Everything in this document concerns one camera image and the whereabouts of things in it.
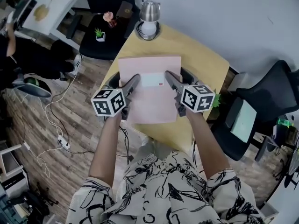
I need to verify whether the white shelf unit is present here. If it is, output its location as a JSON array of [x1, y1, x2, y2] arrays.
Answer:
[[0, 144, 30, 192]]

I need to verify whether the white cable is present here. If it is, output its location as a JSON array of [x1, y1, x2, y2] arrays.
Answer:
[[22, 75, 78, 178]]

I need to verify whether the white power strip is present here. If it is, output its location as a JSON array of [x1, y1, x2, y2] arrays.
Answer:
[[57, 135, 71, 149]]

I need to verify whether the stainless steel kettle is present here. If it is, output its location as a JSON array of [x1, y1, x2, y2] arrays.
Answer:
[[139, 0, 162, 23]]

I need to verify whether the pink flower ornament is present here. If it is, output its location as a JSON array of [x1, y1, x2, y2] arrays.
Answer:
[[103, 11, 118, 29]]

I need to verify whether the black cable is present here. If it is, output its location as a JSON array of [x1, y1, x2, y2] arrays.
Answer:
[[118, 124, 134, 165]]

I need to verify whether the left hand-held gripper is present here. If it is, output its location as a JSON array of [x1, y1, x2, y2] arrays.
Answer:
[[91, 74, 141, 121]]

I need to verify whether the person's left forearm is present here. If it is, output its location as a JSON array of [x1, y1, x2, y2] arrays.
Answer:
[[89, 112, 122, 189]]

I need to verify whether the brown box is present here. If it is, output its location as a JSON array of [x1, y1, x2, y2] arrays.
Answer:
[[116, 0, 134, 19]]

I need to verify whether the black office chair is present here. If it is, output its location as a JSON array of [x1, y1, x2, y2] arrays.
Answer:
[[65, 0, 141, 61], [210, 59, 299, 162]]

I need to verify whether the small green plant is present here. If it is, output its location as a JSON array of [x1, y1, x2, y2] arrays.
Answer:
[[211, 92, 222, 108]]

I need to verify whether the pink object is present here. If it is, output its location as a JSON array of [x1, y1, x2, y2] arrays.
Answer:
[[117, 56, 182, 124]]

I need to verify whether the black white patterned shirt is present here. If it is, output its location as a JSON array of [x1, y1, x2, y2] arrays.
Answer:
[[66, 141, 265, 224]]

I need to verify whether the pale green box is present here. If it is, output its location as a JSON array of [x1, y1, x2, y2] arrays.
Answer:
[[230, 100, 258, 144]]

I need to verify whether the white table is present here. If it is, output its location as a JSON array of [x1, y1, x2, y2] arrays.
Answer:
[[21, 0, 85, 36]]

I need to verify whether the person's right forearm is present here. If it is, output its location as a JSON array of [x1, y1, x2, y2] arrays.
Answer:
[[186, 110, 231, 181]]

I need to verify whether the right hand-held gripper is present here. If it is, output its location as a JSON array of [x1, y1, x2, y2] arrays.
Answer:
[[164, 70, 216, 117]]

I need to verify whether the small plant in white pot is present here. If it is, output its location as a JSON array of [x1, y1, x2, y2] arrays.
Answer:
[[94, 28, 107, 42]]

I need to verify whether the black tablet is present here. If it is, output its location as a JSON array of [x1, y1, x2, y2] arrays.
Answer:
[[224, 97, 244, 129]]

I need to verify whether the white round kettle base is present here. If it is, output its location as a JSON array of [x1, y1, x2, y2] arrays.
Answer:
[[134, 20, 162, 42]]

